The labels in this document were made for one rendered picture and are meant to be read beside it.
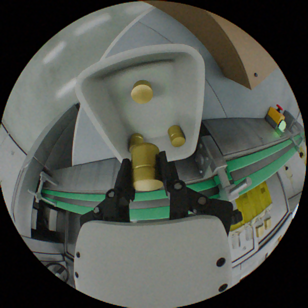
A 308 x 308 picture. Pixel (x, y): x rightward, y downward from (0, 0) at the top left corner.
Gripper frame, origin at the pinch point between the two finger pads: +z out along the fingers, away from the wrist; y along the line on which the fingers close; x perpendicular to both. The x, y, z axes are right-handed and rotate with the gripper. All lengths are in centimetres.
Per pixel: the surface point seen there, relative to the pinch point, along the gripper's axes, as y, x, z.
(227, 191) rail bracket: 11.4, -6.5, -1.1
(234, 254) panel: 27, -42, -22
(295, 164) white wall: 606, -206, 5
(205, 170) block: 11.3, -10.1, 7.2
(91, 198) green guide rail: -24.8, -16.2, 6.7
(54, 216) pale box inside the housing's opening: -84, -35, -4
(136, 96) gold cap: 0.0, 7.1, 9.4
